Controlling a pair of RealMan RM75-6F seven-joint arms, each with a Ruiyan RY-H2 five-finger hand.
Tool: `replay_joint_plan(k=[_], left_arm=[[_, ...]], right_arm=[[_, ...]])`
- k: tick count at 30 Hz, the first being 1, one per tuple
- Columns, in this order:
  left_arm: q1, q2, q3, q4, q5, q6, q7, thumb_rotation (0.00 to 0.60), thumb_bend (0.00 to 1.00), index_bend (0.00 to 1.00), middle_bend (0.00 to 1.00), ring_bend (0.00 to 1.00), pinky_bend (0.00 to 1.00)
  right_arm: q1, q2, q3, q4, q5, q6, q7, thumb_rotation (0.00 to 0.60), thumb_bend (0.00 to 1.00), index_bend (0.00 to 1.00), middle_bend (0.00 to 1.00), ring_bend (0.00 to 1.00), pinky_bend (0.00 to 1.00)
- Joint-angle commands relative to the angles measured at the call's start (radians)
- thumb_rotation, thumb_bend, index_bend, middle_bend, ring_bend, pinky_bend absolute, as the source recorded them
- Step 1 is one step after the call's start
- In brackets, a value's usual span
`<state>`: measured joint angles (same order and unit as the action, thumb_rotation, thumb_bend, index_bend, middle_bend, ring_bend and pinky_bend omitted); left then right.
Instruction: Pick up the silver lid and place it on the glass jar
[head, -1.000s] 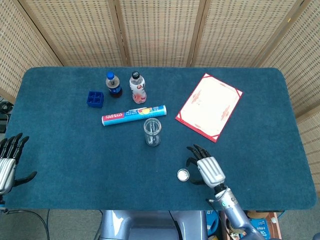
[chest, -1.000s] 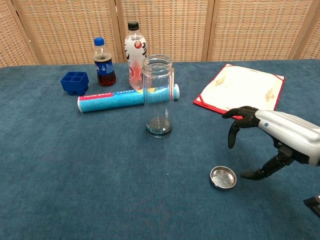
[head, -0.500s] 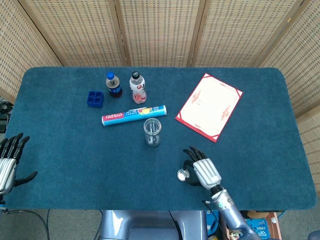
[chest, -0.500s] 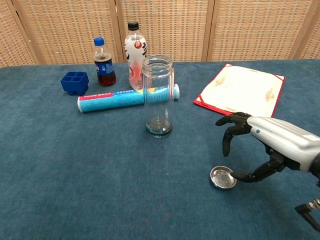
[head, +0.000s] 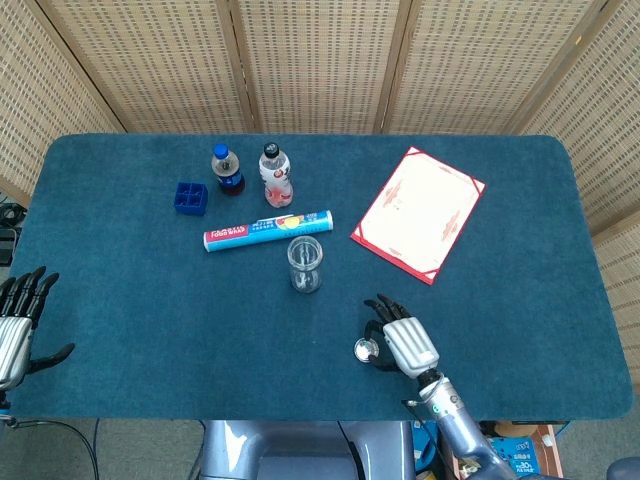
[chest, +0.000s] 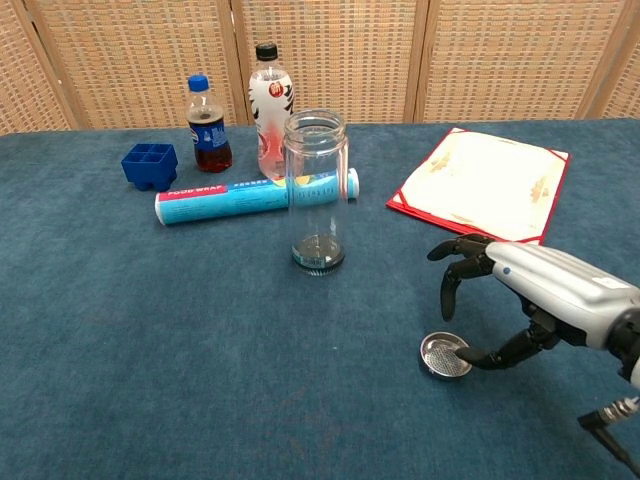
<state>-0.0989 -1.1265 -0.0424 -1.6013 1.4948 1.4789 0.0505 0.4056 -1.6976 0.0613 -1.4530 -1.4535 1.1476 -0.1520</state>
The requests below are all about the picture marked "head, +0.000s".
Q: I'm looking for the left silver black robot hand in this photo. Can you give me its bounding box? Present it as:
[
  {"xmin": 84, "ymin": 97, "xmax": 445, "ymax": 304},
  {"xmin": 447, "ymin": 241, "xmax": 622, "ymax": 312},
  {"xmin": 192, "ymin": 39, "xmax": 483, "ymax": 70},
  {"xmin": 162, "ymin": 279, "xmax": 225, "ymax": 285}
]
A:
[{"xmin": 0, "ymin": 266, "xmax": 76, "ymax": 392}]

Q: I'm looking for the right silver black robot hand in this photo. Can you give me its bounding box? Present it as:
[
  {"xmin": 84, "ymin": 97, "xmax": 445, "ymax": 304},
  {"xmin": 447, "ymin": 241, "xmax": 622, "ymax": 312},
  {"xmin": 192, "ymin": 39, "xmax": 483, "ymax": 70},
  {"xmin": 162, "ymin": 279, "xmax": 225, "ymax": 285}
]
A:
[{"xmin": 363, "ymin": 293, "xmax": 441, "ymax": 380}]

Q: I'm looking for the small silver round object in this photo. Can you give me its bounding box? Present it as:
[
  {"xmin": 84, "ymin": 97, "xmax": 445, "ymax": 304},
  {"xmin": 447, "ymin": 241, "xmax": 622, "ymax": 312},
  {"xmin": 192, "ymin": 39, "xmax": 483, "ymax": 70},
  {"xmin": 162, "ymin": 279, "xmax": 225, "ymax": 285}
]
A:
[{"xmin": 353, "ymin": 338, "xmax": 380, "ymax": 364}]

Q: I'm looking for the clear drinking glass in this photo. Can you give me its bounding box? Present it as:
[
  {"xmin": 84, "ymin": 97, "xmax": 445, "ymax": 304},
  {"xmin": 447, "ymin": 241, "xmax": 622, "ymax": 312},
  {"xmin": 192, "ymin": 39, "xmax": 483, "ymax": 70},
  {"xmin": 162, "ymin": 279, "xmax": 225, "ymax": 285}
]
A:
[{"xmin": 286, "ymin": 236, "xmax": 324, "ymax": 295}]

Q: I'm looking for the red certificate folder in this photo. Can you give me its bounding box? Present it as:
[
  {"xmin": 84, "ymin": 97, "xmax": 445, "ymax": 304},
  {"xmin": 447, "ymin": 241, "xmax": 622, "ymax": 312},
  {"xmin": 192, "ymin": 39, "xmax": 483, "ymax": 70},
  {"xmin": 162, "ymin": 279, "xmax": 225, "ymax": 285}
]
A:
[{"xmin": 350, "ymin": 146, "xmax": 487, "ymax": 287}]

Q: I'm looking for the blue grey robot torso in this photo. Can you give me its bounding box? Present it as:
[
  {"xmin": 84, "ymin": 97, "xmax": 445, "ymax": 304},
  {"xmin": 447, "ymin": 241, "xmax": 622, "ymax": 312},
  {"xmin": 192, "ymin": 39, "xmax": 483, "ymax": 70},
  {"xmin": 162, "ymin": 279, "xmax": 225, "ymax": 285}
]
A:
[{"xmin": 199, "ymin": 420, "xmax": 416, "ymax": 480}]

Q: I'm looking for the brown cardboard box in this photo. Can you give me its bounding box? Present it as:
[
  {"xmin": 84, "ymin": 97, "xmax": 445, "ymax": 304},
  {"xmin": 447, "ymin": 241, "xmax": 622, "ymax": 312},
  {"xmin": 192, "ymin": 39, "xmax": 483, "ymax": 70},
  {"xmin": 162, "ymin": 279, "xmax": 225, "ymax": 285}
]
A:
[{"xmin": 452, "ymin": 422, "xmax": 565, "ymax": 480}]

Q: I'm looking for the blue carpet table cover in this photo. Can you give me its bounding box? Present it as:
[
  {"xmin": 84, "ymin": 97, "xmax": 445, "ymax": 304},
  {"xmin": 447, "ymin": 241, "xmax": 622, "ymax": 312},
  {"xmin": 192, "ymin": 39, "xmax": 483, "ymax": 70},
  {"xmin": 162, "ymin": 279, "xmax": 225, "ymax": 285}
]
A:
[{"xmin": 8, "ymin": 133, "xmax": 635, "ymax": 422}]

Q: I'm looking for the light blue food wrap box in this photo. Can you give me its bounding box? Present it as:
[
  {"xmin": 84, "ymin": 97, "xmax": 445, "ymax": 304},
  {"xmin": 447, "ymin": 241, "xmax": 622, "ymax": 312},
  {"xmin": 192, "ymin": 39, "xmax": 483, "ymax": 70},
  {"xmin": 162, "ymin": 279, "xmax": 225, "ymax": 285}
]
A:
[{"xmin": 202, "ymin": 209, "xmax": 335, "ymax": 254}]

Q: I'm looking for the pink drink bottle, black cap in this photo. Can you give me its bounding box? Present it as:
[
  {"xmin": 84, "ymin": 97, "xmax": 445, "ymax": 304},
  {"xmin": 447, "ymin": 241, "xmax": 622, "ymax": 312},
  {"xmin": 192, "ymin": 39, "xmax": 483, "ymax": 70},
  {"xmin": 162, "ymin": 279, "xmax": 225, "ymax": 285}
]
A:
[{"xmin": 258, "ymin": 142, "xmax": 295, "ymax": 209}]

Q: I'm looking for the blue plastic ice cube tray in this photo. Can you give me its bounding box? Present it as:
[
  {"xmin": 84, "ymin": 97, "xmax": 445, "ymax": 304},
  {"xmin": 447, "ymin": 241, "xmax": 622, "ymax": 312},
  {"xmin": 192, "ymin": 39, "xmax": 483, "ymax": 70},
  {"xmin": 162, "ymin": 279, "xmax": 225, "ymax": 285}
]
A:
[{"xmin": 173, "ymin": 181, "xmax": 209, "ymax": 217}]

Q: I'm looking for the cola bottle with blue cap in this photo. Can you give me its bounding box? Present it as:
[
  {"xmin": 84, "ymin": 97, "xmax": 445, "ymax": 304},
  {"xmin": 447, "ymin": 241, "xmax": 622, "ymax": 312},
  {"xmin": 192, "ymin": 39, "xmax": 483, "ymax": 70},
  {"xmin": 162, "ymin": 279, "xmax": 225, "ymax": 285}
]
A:
[{"xmin": 210, "ymin": 143, "xmax": 247, "ymax": 197}]

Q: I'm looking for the woven rattan folding screen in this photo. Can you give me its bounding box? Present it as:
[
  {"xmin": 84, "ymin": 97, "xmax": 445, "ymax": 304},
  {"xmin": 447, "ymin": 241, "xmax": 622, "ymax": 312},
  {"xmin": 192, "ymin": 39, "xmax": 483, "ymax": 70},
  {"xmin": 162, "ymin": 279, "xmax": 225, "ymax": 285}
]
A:
[{"xmin": 0, "ymin": 0, "xmax": 640, "ymax": 387}]

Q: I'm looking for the black device with cables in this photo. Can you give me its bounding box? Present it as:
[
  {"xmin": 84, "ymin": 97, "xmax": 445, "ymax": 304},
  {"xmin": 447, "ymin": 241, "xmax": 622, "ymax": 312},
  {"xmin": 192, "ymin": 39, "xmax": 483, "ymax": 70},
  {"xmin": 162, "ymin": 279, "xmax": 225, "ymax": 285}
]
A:
[{"xmin": 0, "ymin": 197, "xmax": 25, "ymax": 267}]

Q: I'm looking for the black cable on floor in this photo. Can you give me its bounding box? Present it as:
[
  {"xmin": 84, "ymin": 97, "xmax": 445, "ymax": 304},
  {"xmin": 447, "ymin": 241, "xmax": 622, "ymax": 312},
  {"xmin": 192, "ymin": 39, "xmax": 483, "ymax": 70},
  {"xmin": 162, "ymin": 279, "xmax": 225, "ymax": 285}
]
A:
[{"xmin": 7, "ymin": 417, "xmax": 101, "ymax": 480}]

